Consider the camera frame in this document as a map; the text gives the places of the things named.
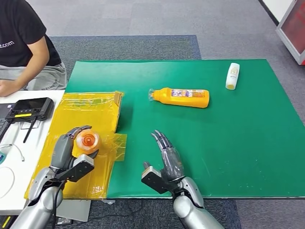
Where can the grey flat board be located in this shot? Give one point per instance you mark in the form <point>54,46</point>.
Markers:
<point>76,210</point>

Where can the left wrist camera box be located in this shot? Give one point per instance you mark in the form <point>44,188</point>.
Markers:
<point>78,169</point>

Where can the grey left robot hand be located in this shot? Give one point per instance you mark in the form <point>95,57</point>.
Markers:
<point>60,151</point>

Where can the person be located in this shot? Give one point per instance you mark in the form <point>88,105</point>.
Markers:
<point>19,25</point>

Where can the black remote controller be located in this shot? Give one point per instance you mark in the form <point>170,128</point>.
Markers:
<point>31,107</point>

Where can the yellow taped cardboard box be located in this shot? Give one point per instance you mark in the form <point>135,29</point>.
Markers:
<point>83,110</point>

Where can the person's left hand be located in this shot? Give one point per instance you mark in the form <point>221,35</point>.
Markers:
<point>6,88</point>

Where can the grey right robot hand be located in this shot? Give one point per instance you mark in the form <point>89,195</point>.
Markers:
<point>172,164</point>

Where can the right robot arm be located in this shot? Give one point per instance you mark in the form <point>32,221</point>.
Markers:
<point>190,211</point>

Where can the white framed red cabinet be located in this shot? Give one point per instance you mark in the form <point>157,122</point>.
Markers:
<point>295,28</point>

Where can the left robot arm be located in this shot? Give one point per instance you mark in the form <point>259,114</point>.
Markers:
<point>40,208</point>

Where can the small white bottle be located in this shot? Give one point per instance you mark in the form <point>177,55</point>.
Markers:
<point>232,75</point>

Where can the person's left forearm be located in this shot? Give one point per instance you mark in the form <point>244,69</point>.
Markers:
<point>31,71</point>

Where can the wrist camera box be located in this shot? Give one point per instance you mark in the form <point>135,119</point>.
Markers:
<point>154,180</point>
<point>78,169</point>

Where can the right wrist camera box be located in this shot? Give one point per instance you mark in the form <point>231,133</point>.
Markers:
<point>154,180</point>

